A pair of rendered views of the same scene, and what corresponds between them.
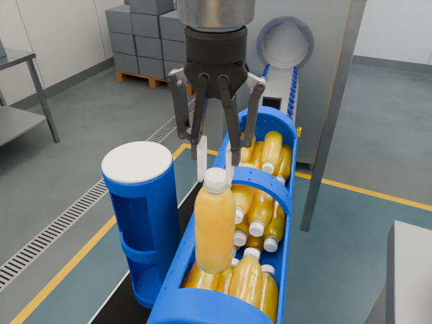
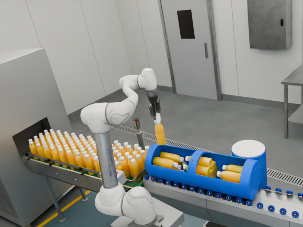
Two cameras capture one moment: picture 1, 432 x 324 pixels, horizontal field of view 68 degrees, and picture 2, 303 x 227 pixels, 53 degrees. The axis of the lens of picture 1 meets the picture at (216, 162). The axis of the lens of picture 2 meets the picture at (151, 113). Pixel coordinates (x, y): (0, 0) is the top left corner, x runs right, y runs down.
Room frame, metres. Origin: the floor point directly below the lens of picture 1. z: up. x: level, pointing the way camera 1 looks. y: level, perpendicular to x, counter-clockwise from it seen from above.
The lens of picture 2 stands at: (1.29, -2.03, 2.54)
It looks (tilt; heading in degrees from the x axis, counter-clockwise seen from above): 24 degrees down; 115
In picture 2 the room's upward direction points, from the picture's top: 12 degrees counter-clockwise
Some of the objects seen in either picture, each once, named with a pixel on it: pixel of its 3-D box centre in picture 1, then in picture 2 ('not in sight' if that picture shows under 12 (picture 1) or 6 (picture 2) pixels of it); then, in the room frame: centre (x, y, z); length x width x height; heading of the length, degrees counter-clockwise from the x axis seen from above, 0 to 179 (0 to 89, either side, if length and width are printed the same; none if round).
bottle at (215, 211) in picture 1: (215, 224); (159, 133); (0.40, 0.00, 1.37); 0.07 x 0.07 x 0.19
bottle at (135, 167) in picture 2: not in sight; (135, 170); (0.11, -0.03, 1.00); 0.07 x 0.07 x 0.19
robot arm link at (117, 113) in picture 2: not in sight; (120, 113); (0.42, -0.57, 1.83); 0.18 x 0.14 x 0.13; 93
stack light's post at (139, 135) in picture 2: not in sight; (149, 175); (-0.04, 0.47, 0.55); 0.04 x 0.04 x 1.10; 76
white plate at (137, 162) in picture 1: (137, 161); (248, 148); (1.05, 0.32, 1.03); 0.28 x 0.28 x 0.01
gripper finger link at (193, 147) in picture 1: (190, 143); not in sight; (0.41, 0.04, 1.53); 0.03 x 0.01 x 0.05; 76
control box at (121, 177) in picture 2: not in sight; (112, 176); (-0.02, -0.21, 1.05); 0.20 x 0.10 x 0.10; 166
